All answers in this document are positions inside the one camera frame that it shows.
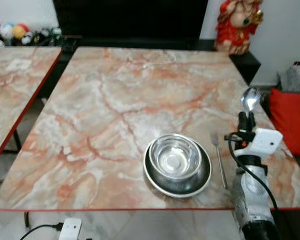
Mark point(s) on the yellow red round plush toy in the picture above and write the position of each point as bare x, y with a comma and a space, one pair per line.
20, 31

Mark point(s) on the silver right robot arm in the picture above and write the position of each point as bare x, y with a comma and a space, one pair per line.
252, 195

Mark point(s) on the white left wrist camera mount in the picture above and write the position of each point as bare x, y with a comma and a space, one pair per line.
70, 229

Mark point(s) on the black television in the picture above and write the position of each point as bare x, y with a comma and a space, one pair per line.
130, 19

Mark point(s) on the black white panda plush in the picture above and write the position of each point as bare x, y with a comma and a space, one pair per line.
34, 37

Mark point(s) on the white round plush toy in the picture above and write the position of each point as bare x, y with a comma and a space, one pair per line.
6, 31

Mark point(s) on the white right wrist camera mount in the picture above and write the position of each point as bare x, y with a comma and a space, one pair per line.
264, 142

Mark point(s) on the black metal table leg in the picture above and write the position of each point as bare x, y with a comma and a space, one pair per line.
27, 219

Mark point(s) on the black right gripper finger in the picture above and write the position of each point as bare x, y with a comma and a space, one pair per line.
251, 121
242, 122

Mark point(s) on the steel spoon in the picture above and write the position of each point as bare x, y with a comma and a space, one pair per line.
250, 99

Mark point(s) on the white paper card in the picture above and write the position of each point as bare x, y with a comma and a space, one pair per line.
18, 64

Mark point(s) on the red laughing Buddha statue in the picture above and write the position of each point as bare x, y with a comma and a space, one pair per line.
237, 25

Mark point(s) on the small steel bowl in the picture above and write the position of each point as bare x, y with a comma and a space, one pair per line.
174, 155

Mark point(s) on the steel fork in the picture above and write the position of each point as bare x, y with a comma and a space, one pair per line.
220, 162

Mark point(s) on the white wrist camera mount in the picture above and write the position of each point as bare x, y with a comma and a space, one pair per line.
70, 229
264, 142

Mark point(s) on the large steel bowl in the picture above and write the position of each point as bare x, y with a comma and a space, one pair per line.
182, 189

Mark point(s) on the grey fabric seat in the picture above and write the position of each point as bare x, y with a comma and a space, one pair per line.
296, 79

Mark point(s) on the red cushion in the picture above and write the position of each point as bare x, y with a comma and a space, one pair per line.
290, 122

